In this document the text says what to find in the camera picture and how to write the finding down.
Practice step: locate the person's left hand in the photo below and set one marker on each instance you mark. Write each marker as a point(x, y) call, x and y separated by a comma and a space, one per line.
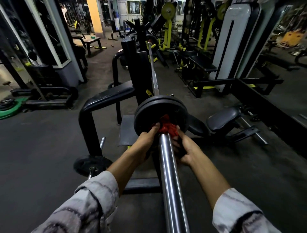
point(144, 144)

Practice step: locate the yellow weight plate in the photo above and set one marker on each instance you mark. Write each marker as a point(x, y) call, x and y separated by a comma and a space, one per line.
point(168, 10)

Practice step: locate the person's left thumb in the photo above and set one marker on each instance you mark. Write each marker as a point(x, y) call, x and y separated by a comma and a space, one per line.
point(154, 129)

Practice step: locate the black floor machine frame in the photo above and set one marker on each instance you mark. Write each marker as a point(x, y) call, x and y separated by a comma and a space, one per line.
point(50, 96)

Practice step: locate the black padded machine seat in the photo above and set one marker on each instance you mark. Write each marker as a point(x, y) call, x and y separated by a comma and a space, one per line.
point(223, 118)

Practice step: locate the chrome barbell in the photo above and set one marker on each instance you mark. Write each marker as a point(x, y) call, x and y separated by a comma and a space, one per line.
point(171, 182)

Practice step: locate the person's right hand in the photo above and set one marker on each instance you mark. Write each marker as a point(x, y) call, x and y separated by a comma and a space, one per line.
point(189, 148)

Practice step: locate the green weight plate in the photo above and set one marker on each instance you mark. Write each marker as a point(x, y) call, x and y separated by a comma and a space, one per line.
point(13, 109)

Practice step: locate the small black weight plate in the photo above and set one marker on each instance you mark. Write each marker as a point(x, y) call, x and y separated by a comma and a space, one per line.
point(84, 165)

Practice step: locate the red cloth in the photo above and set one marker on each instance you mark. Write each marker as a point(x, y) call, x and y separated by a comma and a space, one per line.
point(168, 126)

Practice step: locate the wall mirror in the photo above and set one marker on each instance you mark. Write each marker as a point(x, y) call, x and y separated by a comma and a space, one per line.
point(285, 60)

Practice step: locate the person's left forearm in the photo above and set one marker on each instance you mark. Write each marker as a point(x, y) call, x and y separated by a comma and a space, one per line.
point(115, 177)

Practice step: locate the black bench press rack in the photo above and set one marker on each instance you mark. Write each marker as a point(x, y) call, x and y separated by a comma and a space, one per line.
point(138, 69)

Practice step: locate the black and yellow plate machine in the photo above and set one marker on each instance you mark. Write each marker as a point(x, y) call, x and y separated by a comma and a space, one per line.
point(168, 33)

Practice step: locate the white weight stack machine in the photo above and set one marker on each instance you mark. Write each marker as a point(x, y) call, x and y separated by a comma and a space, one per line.
point(231, 40)

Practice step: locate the person's right forearm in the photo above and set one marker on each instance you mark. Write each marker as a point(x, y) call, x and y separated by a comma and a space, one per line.
point(215, 184)

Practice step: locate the person's right thumb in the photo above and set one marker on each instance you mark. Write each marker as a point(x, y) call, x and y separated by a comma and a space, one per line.
point(181, 133)

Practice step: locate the black flat bench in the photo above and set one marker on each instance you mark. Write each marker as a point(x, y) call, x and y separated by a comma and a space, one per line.
point(90, 42)

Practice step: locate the yellow pillar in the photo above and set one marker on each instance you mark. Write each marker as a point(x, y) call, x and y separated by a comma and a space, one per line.
point(94, 16)

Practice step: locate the grey rubber foot mat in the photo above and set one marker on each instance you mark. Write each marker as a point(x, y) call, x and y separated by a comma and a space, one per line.
point(127, 130)

